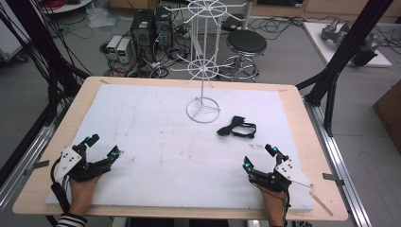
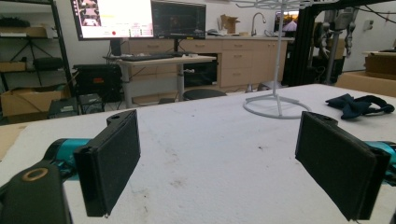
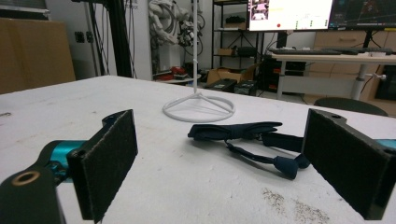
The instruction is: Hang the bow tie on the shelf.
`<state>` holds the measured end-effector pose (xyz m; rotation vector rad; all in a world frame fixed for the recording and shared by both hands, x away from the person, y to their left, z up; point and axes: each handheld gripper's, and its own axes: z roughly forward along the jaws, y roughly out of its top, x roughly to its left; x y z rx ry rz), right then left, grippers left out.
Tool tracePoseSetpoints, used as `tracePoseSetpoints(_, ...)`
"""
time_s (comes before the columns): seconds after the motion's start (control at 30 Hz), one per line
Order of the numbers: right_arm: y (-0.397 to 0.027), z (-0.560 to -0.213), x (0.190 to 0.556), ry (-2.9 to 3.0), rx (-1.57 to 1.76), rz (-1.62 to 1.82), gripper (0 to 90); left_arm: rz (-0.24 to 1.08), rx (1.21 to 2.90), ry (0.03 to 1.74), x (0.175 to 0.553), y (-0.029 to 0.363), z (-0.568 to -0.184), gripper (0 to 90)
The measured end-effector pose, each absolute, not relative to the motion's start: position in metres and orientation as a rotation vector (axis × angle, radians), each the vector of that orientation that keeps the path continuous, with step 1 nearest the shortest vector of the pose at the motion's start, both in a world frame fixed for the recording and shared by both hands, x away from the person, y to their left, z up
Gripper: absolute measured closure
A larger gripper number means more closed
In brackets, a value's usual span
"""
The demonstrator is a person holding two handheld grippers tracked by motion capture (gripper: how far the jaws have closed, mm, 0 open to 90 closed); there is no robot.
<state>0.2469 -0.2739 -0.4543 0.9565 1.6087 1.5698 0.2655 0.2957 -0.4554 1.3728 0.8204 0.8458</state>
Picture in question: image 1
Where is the black round stool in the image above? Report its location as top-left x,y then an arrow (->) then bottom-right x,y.
218,28 -> 269,82

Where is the tangle of floor cables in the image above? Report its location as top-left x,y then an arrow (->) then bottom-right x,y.
99,40 -> 191,79

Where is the black computer tower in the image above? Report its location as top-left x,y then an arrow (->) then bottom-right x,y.
130,9 -> 156,61
153,6 -> 174,50

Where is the black metal frame post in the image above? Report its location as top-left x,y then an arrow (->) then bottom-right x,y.
5,0 -> 92,128
295,0 -> 395,138

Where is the black eye mask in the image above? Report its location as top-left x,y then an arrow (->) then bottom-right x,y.
216,115 -> 257,140

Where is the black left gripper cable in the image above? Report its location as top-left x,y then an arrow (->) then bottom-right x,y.
49,157 -> 72,216

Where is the person's right hand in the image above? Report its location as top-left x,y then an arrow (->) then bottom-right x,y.
257,184 -> 287,227

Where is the white wire display rack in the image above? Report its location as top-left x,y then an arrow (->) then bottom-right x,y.
163,0 -> 249,125

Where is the grey metal bracket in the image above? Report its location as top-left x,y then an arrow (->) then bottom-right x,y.
23,159 -> 51,177
322,172 -> 345,187

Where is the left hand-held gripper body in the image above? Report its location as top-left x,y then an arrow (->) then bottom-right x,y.
54,143 -> 113,183

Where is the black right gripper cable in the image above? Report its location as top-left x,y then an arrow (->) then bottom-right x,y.
281,183 -> 293,227

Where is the white foam board mat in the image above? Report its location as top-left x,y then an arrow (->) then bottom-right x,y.
45,82 -> 316,212

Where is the white floor platform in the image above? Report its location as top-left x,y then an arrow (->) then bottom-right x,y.
302,21 -> 393,68

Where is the grey power supply unit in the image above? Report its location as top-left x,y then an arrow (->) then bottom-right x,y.
106,34 -> 124,61
115,38 -> 133,65

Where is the wooden table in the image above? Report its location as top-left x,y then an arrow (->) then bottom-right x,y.
12,76 -> 349,222

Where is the white round table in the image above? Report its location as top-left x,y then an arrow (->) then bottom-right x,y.
40,0 -> 95,15

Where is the aluminium rail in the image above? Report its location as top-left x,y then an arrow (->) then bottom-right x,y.
0,122 -> 61,210
303,96 -> 374,227

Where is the white equipment case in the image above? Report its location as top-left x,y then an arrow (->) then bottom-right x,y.
0,18 -> 30,63

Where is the person's left hand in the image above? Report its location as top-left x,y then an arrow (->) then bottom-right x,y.
68,174 -> 103,218

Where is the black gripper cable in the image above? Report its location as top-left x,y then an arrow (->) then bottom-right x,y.
49,157 -> 72,216
281,183 -> 293,227

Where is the brown wooden cabinet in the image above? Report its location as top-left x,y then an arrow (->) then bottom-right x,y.
372,79 -> 401,156

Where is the clear plastic bag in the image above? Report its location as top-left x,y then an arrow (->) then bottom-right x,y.
86,7 -> 121,30

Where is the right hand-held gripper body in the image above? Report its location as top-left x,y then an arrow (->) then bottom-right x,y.
249,157 -> 314,193

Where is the thin wooden stick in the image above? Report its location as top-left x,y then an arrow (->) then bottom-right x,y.
308,190 -> 335,218

